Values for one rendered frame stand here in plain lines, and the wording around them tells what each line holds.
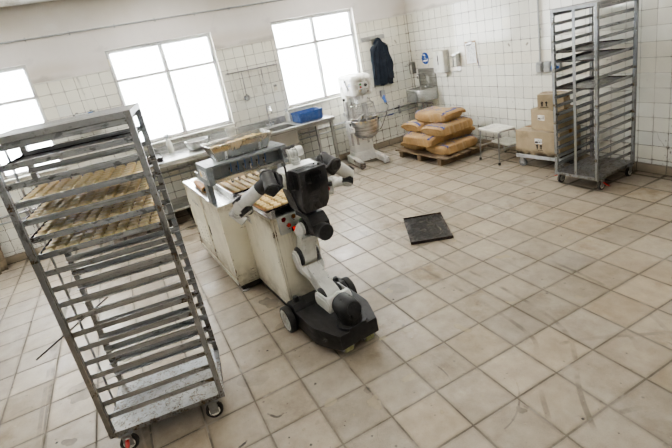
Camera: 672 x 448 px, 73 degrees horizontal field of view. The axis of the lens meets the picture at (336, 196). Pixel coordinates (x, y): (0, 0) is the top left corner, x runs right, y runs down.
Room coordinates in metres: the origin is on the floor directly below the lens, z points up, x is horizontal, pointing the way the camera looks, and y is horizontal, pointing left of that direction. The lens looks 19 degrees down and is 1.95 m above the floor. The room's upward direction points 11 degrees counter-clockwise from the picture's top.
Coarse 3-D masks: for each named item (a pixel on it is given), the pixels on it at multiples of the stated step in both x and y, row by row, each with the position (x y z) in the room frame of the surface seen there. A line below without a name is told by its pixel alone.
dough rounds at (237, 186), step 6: (258, 174) 4.07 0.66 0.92; (228, 180) 4.07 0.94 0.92; (234, 180) 4.09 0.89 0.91; (246, 180) 3.96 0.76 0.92; (252, 180) 3.90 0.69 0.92; (222, 186) 3.97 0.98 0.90; (228, 186) 3.86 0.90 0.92; (234, 186) 3.87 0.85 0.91; (240, 186) 3.78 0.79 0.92; (246, 186) 3.78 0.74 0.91; (234, 192) 3.68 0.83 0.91
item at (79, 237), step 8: (136, 216) 2.42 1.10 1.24; (144, 216) 2.39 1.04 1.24; (152, 216) 2.37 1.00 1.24; (112, 224) 2.36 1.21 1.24; (120, 224) 2.33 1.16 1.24; (128, 224) 2.30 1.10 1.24; (136, 224) 2.30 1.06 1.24; (144, 224) 2.25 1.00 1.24; (80, 232) 2.34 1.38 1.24; (88, 232) 2.30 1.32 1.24; (96, 232) 2.27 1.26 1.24; (104, 232) 2.31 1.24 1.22; (112, 232) 2.22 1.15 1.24; (56, 240) 2.27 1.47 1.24; (64, 240) 2.26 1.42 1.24; (72, 240) 2.22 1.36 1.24; (80, 240) 2.23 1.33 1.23; (88, 240) 2.18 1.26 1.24; (48, 248) 2.18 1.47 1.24; (56, 248) 2.14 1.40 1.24
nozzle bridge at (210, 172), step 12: (276, 144) 3.97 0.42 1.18; (240, 156) 3.77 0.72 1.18; (252, 156) 3.77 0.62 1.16; (264, 156) 3.90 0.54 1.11; (276, 156) 3.95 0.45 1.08; (204, 168) 3.60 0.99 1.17; (216, 168) 3.71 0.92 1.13; (228, 168) 3.75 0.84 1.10; (240, 168) 3.80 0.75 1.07; (264, 168) 3.84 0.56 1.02; (204, 180) 3.72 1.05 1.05; (216, 180) 3.65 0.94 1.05
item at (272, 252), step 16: (288, 208) 3.21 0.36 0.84; (256, 224) 3.37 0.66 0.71; (272, 224) 3.06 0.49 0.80; (256, 240) 3.47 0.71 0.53; (272, 240) 3.11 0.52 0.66; (288, 240) 3.10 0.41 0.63; (256, 256) 3.59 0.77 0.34; (272, 256) 3.19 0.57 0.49; (288, 256) 3.09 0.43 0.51; (272, 272) 3.29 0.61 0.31; (288, 272) 3.08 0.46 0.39; (272, 288) 3.40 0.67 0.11; (288, 288) 3.06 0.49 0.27; (304, 288) 3.12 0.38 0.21
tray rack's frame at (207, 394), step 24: (72, 120) 2.26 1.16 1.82; (96, 120) 2.17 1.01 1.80; (0, 144) 2.07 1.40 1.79; (0, 192) 2.05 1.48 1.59; (24, 192) 2.29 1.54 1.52; (24, 240) 2.05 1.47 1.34; (48, 288) 2.05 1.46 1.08; (72, 336) 2.07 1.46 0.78; (192, 360) 2.58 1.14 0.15; (216, 360) 2.52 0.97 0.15; (144, 384) 2.43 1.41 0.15; (168, 384) 2.38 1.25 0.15; (96, 408) 2.05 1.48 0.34; (120, 408) 2.25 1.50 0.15; (144, 408) 2.21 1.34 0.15; (168, 408) 2.17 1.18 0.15; (192, 408) 2.16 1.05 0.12; (216, 408) 2.19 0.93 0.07; (120, 432) 2.06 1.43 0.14
